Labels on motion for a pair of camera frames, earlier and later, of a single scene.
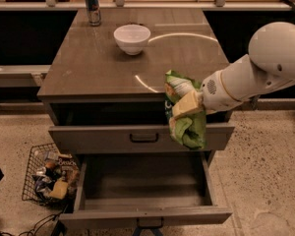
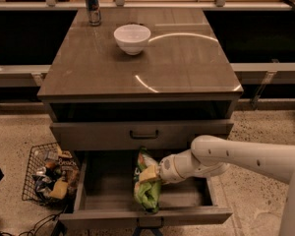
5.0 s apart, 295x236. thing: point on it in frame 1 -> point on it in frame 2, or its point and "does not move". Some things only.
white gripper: [213, 93] -> [167, 170]
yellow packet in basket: [60, 189] does not move
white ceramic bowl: [132, 37] does not move
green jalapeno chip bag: [190, 130] -> [147, 192]
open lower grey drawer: [147, 190] does not move
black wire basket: [51, 178] does not move
